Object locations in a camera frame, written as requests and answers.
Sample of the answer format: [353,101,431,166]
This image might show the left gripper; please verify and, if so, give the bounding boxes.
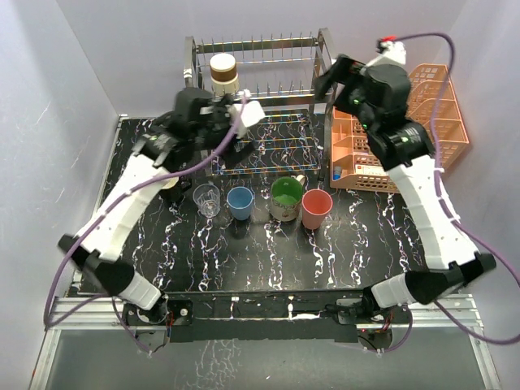
[192,97,258,169]

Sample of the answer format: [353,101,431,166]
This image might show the light blue plastic cup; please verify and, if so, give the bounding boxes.
[227,186,254,221]

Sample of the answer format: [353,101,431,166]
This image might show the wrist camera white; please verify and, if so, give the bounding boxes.
[227,89,265,139]
[366,37,406,67]

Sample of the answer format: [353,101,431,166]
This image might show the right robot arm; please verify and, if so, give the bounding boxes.
[314,54,496,323]

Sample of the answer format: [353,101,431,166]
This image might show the items in organizer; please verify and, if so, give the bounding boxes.
[332,162,388,181]

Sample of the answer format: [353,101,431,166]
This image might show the clear glass cup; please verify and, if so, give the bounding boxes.
[193,183,220,219]

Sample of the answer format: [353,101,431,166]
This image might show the steel two-tier dish rack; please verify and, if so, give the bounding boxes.
[182,27,341,182]

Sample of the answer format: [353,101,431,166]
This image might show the cream ceramic mug green inside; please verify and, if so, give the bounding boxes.
[270,175,306,222]

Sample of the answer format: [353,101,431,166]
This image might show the orange plastic file organizer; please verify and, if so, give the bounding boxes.
[330,63,470,193]

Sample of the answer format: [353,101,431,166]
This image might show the cream and brown cup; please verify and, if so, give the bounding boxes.
[210,53,240,96]

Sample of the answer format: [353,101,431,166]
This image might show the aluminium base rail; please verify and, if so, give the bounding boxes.
[30,290,501,389]

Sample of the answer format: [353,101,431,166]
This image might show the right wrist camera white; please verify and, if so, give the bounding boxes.
[366,37,406,67]

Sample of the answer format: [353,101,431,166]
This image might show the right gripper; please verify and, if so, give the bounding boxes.
[313,55,379,135]

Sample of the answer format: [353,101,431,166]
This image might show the black mug white inside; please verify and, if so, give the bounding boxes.
[158,176,193,203]

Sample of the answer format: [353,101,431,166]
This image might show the tall pink plastic cup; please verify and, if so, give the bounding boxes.
[301,188,333,230]

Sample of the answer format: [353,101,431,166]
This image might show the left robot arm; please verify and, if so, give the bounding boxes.
[58,87,265,324]

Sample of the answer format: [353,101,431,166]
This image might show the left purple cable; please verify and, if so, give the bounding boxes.
[43,91,251,354]

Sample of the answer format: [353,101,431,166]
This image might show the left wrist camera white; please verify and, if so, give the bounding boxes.
[227,89,265,139]

